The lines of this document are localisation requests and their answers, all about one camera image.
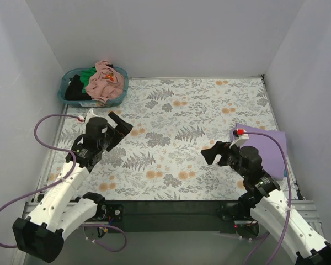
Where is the folded purple t-shirt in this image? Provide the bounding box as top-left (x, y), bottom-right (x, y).
top-left (229, 123), bottom-right (287, 181)

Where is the aluminium frame rail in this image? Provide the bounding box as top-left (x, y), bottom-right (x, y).
top-left (19, 199), bottom-right (331, 265)

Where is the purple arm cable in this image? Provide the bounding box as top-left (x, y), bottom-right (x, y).
top-left (242, 130), bottom-right (293, 265)
top-left (0, 113), bottom-right (127, 253)

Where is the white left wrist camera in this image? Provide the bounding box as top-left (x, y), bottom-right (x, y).
top-left (78, 109), bottom-right (97, 123)

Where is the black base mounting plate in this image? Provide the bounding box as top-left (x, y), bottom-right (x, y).
top-left (99, 199), bottom-right (263, 234)

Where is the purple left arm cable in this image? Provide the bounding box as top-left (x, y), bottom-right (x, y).
top-left (0, 113), bottom-right (127, 253)

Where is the pink t-shirt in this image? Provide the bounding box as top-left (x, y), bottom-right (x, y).
top-left (86, 60), bottom-right (125, 103)

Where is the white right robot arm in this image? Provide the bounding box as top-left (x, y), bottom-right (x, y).
top-left (201, 141), bottom-right (331, 264)

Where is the blue plastic laundry basket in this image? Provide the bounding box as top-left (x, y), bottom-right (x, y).
top-left (57, 67), bottom-right (129, 108)

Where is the black t-shirt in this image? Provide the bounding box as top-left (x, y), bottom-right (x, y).
top-left (65, 75), bottom-right (92, 101)

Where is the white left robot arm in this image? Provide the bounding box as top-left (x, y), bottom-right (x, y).
top-left (13, 110), bottom-right (133, 263)

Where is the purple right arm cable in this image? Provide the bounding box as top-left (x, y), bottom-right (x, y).
top-left (242, 130), bottom-right (293, 265)

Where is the floral patterned table mat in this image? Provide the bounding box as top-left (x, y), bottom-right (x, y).
top-left (75, 78), bottom-right (277, 200)

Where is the green t-shirt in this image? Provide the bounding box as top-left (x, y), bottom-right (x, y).
top-left (80, 67), bottom-right (97, 93)

